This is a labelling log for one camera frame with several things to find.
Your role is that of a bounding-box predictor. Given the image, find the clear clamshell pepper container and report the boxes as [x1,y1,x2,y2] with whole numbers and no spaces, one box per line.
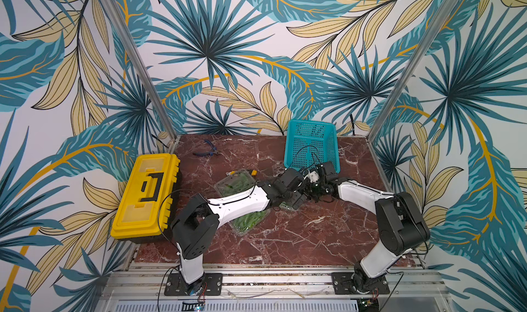
[230,210,270,236]
[214,169,256,197]

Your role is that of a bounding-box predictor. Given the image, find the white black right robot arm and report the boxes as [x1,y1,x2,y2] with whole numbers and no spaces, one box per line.
[301,162,430,294]

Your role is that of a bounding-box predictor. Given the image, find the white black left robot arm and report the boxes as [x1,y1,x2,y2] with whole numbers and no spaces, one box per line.
[170,169,304,285]

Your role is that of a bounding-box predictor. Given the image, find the yellow black utility knife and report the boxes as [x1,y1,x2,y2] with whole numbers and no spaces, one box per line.
[227,169,258,177]

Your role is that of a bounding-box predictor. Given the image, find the teal perforated plastic basket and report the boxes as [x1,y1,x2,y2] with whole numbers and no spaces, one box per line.
[284,120,340,173]

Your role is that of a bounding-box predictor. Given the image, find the white vented front panel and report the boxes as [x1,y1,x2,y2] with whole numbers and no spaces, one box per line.
[109,299,359,311]

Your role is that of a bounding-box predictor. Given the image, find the yellow plastic toolbox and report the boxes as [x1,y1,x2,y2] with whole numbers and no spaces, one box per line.
[111,154,180,243]

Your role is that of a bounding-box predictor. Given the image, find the blue handled pliers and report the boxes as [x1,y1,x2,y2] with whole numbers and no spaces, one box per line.
[193,139,220,158]

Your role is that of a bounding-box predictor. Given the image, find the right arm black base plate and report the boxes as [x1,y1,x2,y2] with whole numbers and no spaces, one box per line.
[331,272,391,295]

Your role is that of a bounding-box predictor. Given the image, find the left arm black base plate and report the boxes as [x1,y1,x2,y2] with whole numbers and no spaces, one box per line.
[164,273,223,297]

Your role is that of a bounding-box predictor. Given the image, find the right aluminium frame post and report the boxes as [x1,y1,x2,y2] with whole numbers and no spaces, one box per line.
[367,0,458,143]

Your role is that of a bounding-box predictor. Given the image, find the aluminium frame post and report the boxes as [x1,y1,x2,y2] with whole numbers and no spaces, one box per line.
[367,0,458,143]
[100,0,178,142]

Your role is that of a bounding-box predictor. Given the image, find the left aluminium frame post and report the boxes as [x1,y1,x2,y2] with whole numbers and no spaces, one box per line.
[100,0,178,142]

